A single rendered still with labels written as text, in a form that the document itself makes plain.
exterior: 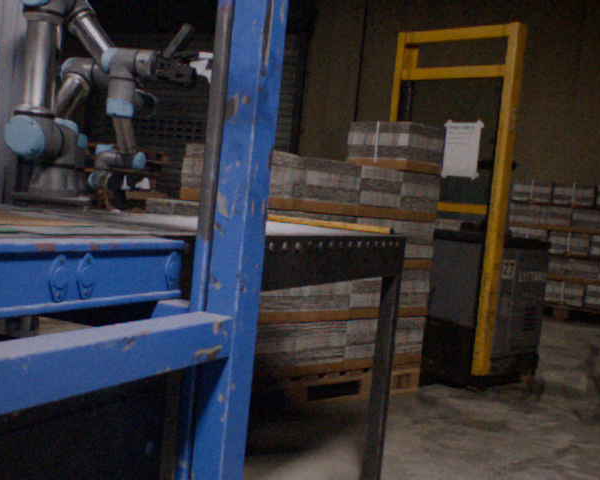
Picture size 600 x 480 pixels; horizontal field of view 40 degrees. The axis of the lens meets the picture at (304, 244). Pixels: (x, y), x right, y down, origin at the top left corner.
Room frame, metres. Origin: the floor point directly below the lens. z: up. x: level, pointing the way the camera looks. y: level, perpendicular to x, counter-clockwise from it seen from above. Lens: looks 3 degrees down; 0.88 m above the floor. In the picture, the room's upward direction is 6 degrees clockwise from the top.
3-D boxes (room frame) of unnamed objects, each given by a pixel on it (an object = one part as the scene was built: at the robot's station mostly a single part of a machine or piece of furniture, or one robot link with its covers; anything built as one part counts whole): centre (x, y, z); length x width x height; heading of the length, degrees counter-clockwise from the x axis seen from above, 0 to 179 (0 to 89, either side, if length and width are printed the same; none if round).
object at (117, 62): (2.36, 0.56, 1.21); 0.11 x 0.08 x 0.09; 76
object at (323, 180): (3.66, 0.01, 0.95); 0.38 x 0.29 x 0.23; 45
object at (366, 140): (4.08, -0.40, 0.65); 0.39 x 0.30 x 1.29; 46
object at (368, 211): (3.87, -0.19, 0.86); 0.38 x 0.29 x 0.04; 46
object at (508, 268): (4.66, -0.96, 0.40); 0.69 x 0.55 x 0.80; 46
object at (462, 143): (4.40, -0.71, 1.28); 0.57 x 0.01 x 0.65; 46
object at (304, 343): (3.56, 0.11, 0.42); 1.17 x 0.39 x 0.83; 136
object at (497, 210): (4.16, -0.94, 0.97); 0.09 x 0.09 x 1.75; 46
